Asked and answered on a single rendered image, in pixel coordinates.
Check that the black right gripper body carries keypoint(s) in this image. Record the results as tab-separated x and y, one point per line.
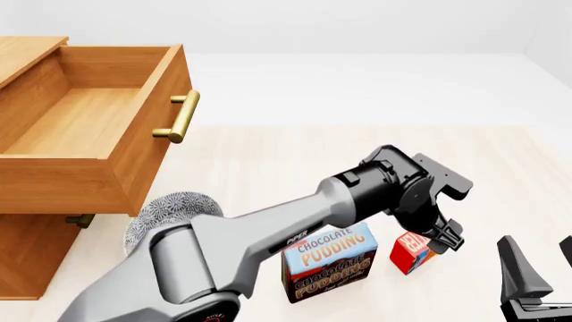
536	310

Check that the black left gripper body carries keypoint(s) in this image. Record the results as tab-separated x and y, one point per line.
447	233

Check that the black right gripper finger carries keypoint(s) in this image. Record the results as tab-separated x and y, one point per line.
567	247
518	268

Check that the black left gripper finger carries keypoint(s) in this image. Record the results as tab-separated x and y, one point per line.
439	249

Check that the red butter box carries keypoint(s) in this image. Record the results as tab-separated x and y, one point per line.
409	253

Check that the silver and black left arm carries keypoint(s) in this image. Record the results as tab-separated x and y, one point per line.
286	214

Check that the wooden drawer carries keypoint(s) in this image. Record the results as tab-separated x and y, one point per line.
80	181

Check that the wooden cabinet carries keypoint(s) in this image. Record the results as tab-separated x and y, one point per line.
27	255

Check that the chocolate pudding box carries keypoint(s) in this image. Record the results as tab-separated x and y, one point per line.
330	265

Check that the patterned grey bowl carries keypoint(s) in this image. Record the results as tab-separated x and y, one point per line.
179	206

